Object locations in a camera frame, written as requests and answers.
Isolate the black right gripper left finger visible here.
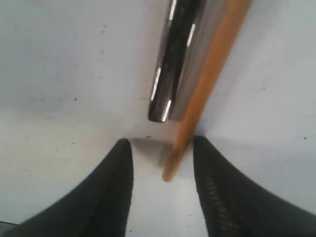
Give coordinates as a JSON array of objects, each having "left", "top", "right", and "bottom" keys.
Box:
[{"left": 2, "top": 139, "right": 134, "bottom": 237}]

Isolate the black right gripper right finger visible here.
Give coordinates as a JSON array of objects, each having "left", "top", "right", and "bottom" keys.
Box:
[{"left": 194, "top": 136, "right": 316, "bottom": 237}]

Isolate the stainless steel table knife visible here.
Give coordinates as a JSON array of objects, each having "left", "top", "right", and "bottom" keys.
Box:
[{"left": 148, "top": 0, "right": 226, "bottom": 123}]

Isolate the wooden chopstick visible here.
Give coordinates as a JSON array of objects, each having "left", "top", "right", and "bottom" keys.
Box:
[{"left": 162, "top": 0, "right": 252, "bottom": 182}]

